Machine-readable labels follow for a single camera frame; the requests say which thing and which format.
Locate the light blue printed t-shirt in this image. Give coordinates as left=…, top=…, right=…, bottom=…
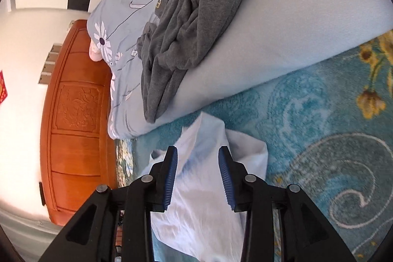
left=151, top=112, right=268, bottom=261

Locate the orange wooden headboard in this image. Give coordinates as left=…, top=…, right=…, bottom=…
left=40, top=20, right=117, bottom=226

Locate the teal floral bed blanket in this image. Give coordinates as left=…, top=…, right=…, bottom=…
left=114, top=30, right=393, bottom=262

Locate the pink floral pillow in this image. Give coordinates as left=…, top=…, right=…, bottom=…
left=89, top=40, right=103, bottom=62

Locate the grey sweatshirt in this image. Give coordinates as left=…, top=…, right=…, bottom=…
left=137, top=0, right=242, bottom=124

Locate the light blue floral duvet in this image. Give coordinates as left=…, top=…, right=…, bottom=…
left=87, top=0, right=392, bottom=139

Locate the red wall decoration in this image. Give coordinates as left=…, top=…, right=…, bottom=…
left=0, top=70, right=8, bottom=104

